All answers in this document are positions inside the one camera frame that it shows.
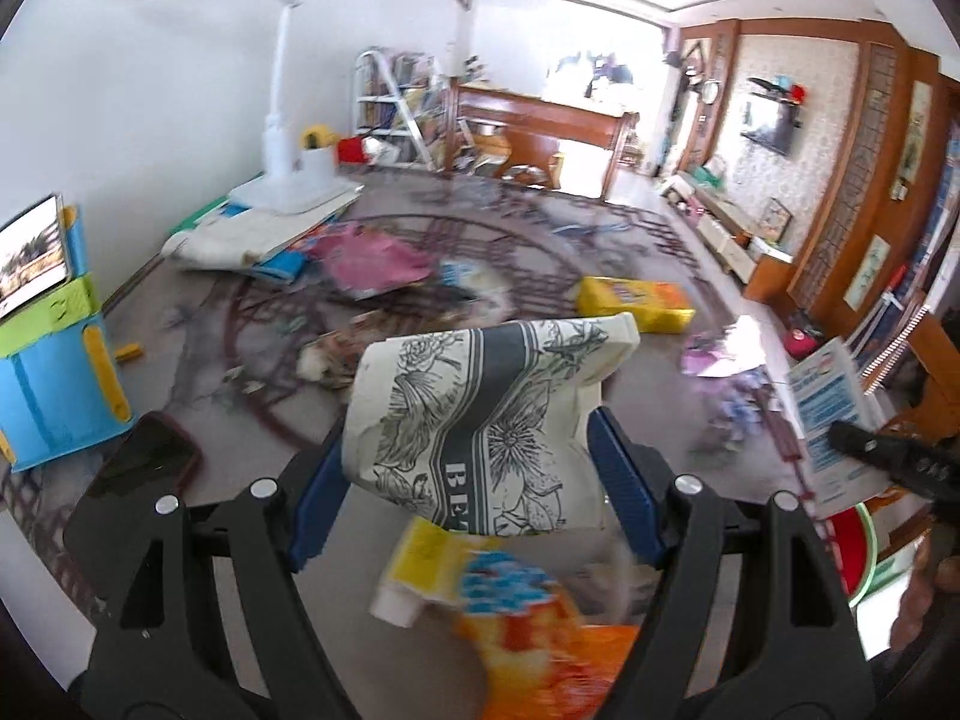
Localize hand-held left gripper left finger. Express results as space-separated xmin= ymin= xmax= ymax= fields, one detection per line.
xmin=64 ymin=409 xmax=361 ymax=720

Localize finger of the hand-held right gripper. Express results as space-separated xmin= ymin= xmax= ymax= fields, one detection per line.
xmin=829 ymin=420 xmax=960 ymax=522

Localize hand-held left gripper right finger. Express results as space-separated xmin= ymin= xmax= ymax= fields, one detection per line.
xmin=585 ymin=405 xmax=878 ymax=720

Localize floral printed paper carton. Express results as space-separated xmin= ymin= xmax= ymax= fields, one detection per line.
xmin=341 ymin=313 xmax=641 ymax=539

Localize blue white leaflet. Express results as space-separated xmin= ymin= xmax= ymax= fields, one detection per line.
xmin=786 ymin=337 xmax=893 ymax=518

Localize yellow white carton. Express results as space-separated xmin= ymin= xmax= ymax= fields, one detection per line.
xmin=369 ymin=521 xmax=481 ymax=627

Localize crumpled brown wrapper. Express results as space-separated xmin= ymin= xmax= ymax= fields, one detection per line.
xmin=296 ymin=311 xmax=421 ymax=391

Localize purple foil wrapper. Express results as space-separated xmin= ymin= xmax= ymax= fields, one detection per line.
xmin=679 ymin=319 xmax=785 ymax=455

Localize black smartphone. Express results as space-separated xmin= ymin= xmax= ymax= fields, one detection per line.
xmin=64 ymin=412 xmax=202 ymax=586

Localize yellow packet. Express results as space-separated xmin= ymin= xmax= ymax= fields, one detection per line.
xmin=576 ymin=276 xmax=695 ymax=335

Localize orange snack packet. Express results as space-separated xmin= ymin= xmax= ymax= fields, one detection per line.
xmin=454 ymin=551 xmax=642 ymax=720

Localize blue book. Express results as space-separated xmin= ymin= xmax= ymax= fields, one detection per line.
xmin=247 ymin=221 xmax=346 ymax=284

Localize pink plastic bag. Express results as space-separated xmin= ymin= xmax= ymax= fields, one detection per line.
xmin=311 ymin=229 xmax=436 ymax=299

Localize blue white wrapper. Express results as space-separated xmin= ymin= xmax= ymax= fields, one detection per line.
xmin=439 ymin=259 xmax=518 ymax=316

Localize small framed picture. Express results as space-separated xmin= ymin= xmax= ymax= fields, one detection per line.
xmin=757 ymin=199 xmax=793 ymax=238

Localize white cloth bag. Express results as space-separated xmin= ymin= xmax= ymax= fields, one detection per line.
xmin=161 ymin=210 xmax=331 ymax=271

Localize television cabinet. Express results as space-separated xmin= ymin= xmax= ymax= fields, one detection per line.
xmin=660 ymin=172 xmax=796 ymax=301

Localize blue toy box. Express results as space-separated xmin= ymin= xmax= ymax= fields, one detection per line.
xmin=0 ymin=206 xmax=132 ymax=473

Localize green book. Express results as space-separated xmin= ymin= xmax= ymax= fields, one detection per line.
xmin=169 ymin=195 xmax=233 ymax=237

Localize wooden dining chair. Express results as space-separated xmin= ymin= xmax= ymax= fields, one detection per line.
xmin=495 ymin=124 xmax=563 ymax=188

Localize tablet screen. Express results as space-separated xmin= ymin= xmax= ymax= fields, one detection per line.
xmin=0 ymin=193 xmax=72 ymax=320

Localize wooden sofa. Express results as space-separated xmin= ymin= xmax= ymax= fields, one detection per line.
xmin=450 ymin=82 xmax=638 ymax=200

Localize white step ladder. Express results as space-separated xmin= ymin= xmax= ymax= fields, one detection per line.
xmin=358 ymin=49 xmax=437 ymax=170

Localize bookshelf with books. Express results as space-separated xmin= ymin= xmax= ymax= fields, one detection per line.
xmin=352 ymin=51 xmax=458 ymax=166

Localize hanging clothes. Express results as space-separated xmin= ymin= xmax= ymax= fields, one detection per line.
xmin=555 ymin=49 xmax=635 ymax=88

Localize white desk lamp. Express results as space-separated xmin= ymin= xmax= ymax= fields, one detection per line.
xmin=97 ymin=0 xmax=365 ymax=215

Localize white bead chain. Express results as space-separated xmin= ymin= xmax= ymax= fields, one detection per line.
xmin=861 ymin=306 xmax=925 ymax=392

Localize hanging wall scroll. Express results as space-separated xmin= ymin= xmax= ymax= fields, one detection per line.
xmin=892 ymin=82 xmax=932 ymax=200

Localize wall television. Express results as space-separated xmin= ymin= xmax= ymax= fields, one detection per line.
xmin=742 ymin=79 xmax=800 ymax=158

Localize wall shelf with bowls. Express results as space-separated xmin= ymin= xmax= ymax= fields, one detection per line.
xmin=750 ymin=75 xmax=808 ymax=103

